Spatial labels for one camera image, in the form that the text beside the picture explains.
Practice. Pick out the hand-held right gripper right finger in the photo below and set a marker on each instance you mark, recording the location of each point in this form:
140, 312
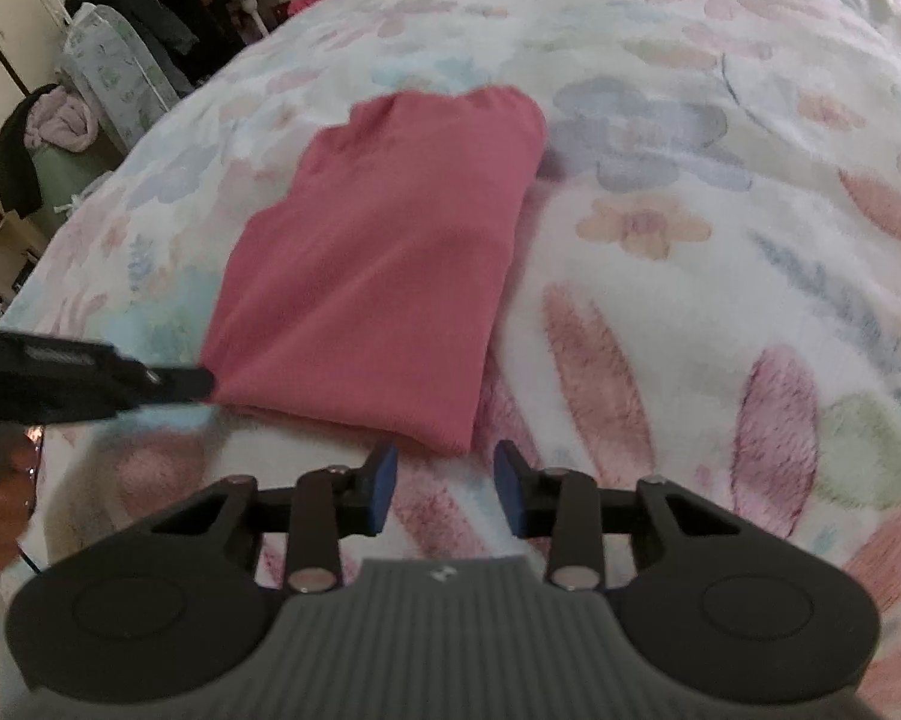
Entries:
509, 487

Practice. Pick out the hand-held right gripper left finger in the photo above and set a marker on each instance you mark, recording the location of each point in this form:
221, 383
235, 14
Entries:
383, 487

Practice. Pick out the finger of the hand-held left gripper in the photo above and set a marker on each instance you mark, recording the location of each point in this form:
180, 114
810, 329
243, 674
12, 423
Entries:
184, 384

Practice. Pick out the pink shirt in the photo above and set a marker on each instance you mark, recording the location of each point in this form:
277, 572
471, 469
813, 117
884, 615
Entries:
375, 262

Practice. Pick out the person's left hand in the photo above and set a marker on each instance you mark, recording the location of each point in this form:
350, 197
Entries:
0, 510

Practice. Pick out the green bag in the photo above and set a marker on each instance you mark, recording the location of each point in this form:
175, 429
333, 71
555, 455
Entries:
71, 180

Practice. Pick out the black cloth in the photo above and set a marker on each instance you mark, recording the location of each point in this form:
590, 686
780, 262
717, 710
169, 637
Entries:
15, 157

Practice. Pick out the lilac fleece cloth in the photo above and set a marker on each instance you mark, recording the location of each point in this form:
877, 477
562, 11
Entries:
60, 120

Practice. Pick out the floral storage bag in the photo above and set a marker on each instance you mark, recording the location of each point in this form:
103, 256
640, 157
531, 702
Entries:
116, 79

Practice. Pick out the floral fleece blanket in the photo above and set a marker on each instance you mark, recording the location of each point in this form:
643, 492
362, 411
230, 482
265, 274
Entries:
705, 240

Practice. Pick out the small pink item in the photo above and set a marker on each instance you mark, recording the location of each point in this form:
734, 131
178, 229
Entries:
309, 1

